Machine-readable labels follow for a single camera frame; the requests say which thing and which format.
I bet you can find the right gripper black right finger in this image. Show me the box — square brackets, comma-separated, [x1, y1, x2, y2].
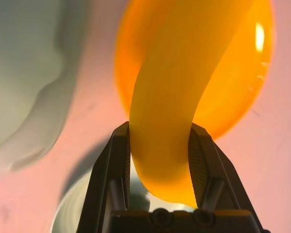
[188, 123, 256, 215]

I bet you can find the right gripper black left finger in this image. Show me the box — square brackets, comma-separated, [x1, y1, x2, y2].
[76, 121, 132, 233]

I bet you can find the yellow toy banana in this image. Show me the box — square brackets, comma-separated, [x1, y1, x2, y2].
[129, 0, 253, 209]

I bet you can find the mint green plastic plate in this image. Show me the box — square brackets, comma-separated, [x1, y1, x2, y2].
[49, 178, 151, 233]

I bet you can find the yellow plastic plate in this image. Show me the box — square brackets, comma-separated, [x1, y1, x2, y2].
[113, 0, 276, 141]

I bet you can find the green cutting board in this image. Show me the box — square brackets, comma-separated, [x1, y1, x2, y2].
[0, 0, 88, 172]

